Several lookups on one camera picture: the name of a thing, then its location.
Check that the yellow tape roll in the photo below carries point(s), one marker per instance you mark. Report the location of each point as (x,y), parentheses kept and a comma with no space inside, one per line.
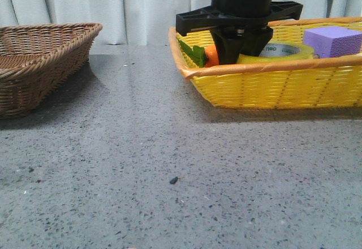
(276,51)

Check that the brown wicker basket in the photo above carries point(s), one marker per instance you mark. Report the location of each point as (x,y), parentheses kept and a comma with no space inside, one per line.
(37,59)

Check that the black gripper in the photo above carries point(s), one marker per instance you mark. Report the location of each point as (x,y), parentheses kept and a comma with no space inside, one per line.
(237,14)

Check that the purple foam block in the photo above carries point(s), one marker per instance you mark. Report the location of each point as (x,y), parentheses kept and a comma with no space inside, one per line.
(329,42)

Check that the small black debris crumb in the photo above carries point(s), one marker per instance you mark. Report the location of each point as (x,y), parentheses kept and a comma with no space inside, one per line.
(174,180)

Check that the white curtain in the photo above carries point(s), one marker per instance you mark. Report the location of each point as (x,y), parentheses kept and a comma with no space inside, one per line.
(138,22)

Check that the yellow woven plastic basket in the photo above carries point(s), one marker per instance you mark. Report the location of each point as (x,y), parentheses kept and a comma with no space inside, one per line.
(309,83)

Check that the orange toy carrot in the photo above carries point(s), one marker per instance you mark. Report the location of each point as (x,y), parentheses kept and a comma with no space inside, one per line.
(201,56)

